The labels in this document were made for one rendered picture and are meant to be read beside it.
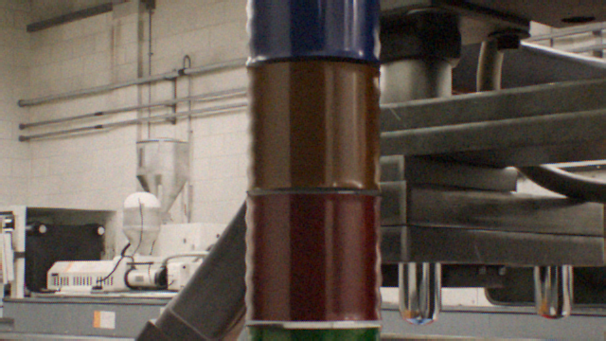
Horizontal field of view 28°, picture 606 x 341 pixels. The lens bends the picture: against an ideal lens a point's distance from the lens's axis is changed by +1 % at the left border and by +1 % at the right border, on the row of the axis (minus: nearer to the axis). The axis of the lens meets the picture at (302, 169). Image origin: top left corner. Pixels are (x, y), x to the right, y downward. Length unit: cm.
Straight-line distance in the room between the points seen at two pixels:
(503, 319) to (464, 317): 24
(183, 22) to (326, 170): 1098
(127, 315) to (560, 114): 784
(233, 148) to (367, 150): 1023
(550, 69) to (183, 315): 35
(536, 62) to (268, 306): 64
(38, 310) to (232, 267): 830
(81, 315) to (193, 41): 336
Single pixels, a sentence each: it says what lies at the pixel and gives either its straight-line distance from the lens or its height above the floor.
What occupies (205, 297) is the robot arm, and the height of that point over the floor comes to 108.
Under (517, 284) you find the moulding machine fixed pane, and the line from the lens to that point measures 608.
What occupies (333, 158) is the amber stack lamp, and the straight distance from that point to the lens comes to 32.
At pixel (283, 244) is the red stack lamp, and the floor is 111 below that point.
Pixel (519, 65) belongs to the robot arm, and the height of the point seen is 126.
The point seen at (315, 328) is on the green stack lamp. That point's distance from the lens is 31.
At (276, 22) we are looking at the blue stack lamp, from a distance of 32.
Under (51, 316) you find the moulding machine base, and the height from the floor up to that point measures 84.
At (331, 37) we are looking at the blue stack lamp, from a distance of 32.
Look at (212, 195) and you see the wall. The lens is 1072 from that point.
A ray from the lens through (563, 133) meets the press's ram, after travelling 53.
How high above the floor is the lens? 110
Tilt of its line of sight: 5 degrees up
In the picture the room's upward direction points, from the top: straight up
